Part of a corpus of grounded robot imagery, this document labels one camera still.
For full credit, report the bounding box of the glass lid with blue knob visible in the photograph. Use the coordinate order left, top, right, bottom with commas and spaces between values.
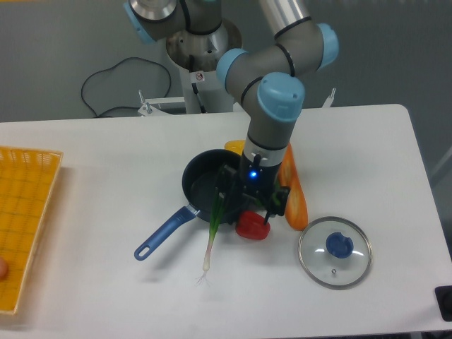
297, 216, 373, 290

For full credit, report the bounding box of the green onion with white root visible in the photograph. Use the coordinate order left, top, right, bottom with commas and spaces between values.
196, 165, 237, 285

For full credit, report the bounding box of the white metal mounting bracket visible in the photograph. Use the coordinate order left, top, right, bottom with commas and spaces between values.
137, 88, 336, 117

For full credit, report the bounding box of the dark pot with blue handle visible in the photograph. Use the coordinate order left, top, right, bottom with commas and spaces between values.
134, 149, 250, 261

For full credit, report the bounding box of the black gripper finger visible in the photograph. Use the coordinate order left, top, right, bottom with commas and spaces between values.
264, 186, 290, 224
215, 184, 240, 224

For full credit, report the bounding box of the black cable on floor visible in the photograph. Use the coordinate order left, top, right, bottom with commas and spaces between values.
81, 56, 172, 118

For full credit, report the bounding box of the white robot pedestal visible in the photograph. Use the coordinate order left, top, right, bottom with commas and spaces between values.
166, 18, 242, 114

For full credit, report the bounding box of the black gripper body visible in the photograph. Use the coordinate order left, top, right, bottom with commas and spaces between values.
220, 155, 281, 202

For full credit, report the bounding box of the black device at table edge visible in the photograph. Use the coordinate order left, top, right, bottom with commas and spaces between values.
434, 285, 452, 322

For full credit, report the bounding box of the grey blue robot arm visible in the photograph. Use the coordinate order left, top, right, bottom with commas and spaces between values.
124, 1, 339, 216

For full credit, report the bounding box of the yellow bell pepper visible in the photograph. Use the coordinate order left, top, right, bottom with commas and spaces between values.
224, 140, 245, 155

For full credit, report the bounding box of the yellow woven basket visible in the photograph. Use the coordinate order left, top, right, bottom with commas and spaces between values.
1, 146, 64, 315

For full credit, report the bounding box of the red bell pepper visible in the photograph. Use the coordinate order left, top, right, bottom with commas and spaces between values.
235, 210, 270, 241

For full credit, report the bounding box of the orange carrot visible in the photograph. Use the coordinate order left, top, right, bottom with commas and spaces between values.
278, 143, 309, 231

